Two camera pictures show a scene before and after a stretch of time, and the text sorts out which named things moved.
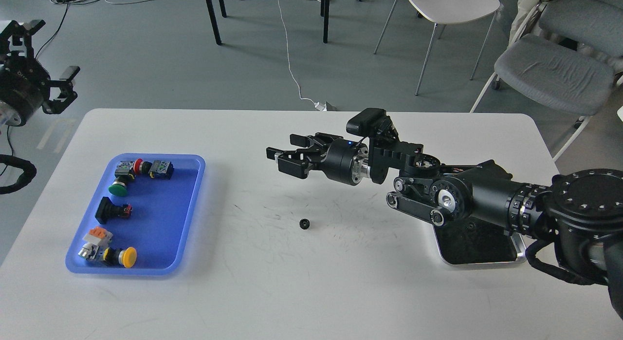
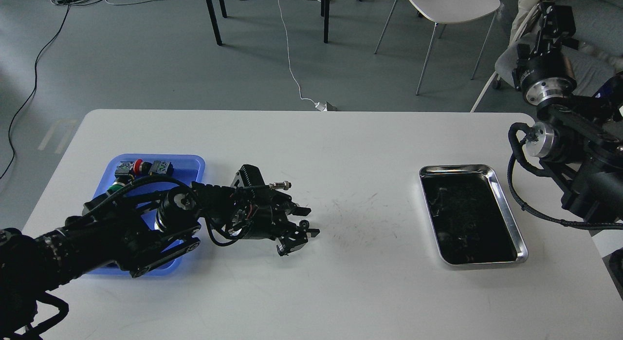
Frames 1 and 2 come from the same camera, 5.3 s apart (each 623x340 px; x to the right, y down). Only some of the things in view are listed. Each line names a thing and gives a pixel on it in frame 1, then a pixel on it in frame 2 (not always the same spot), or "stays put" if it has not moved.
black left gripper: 25,83 -> 258,212
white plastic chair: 443,6 stays put
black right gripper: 344,160 -> 542,76
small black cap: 304,223 stays put
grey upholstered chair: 565,55 stays put
